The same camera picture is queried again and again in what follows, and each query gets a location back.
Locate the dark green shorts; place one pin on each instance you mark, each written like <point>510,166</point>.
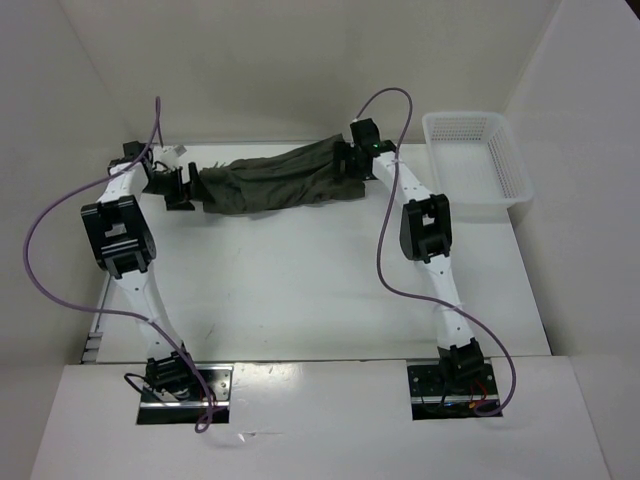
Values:
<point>303,176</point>

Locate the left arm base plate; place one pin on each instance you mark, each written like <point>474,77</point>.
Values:
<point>164,408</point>

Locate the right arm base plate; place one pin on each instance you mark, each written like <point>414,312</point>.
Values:
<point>433,398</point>

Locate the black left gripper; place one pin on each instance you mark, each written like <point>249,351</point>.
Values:
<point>179,200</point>

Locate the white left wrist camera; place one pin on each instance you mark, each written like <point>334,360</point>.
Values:
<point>169,156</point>

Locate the aluminium table edge rail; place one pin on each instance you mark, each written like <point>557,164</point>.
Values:
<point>95,334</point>

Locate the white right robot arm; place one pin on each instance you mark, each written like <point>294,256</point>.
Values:
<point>425,238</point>

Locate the white plastic basket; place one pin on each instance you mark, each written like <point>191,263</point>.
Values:
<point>476,162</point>

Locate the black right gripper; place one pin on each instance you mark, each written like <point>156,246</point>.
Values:
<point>343,151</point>

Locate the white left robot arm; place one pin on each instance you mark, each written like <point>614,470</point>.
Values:
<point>123,246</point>

